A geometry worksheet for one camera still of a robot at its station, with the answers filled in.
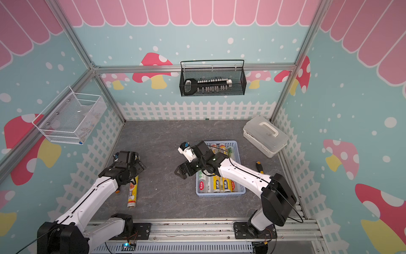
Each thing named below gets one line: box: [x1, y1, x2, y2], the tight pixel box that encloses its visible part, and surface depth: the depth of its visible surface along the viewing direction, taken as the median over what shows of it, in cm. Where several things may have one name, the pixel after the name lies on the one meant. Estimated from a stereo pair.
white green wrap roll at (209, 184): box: [206, 176, 211, 193], surface depth 86 cm
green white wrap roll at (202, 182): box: [198, 170, 208, 194], surface depth 86 cm
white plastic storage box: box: [243, 115, 289, 159], surface depth 102 cm
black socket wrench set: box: [183, 77, 233, 95], surface depth 91 cm
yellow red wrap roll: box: [231, 179, 239, 193], surface depth 86 cm
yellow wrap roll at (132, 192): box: [126, 175, 140, 208], surface depth 84 cm
